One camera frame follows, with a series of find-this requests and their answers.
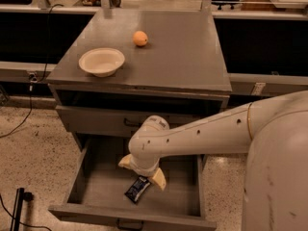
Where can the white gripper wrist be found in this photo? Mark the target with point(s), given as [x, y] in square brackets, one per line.
[143, 170]

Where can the dark blue rxbar wrapper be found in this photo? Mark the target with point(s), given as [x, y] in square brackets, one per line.
[135, 192]

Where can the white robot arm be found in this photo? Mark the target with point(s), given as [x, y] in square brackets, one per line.
[272, 132]

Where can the open grey middle drawer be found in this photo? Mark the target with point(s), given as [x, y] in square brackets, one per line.
[97, 193]

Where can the closed grey upper drawer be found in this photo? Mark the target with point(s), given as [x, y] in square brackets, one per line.
[92, 121]

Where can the grey drawer cabinet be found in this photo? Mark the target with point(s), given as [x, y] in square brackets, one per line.
[180, 74]

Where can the white paper bowl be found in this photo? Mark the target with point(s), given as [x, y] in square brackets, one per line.
[102, 62]

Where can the black floor stand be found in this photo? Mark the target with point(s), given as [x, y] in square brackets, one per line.
[21, 196]

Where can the orange fruit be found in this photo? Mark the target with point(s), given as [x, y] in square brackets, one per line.
[140, 38]

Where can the grey railing frame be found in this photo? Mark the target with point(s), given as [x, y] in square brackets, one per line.
[290, 9]

